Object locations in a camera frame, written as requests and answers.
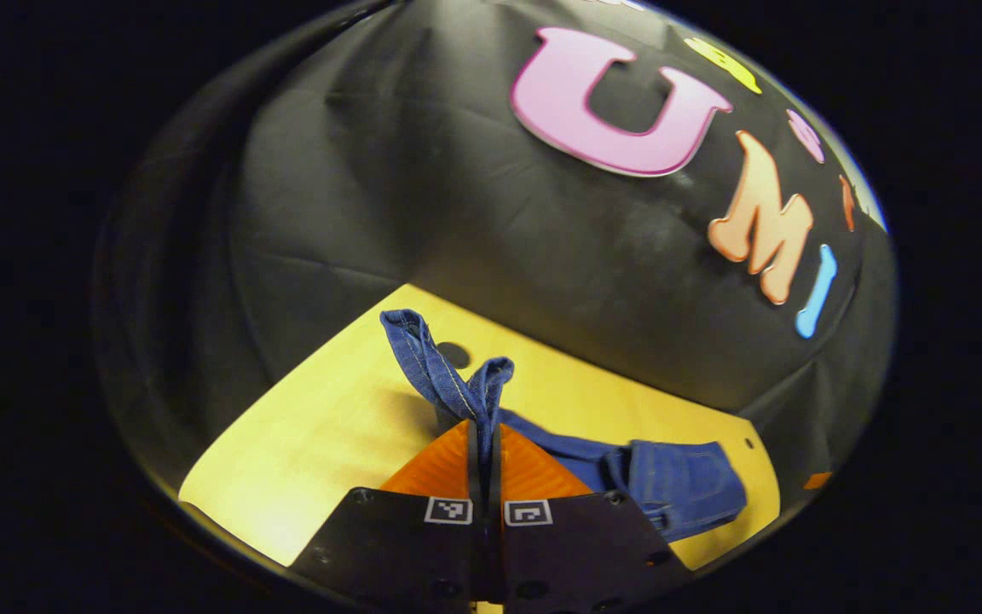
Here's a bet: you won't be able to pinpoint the black backdrop cloth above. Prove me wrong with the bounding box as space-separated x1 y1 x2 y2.
92 0 897 513

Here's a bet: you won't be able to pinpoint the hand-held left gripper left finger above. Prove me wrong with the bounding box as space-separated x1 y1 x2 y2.
289 418 489 613

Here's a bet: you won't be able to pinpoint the blue denim jeans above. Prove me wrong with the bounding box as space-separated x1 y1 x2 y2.
379 308 748 544

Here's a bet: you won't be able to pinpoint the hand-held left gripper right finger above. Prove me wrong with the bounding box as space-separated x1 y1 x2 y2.
489 422 698 613

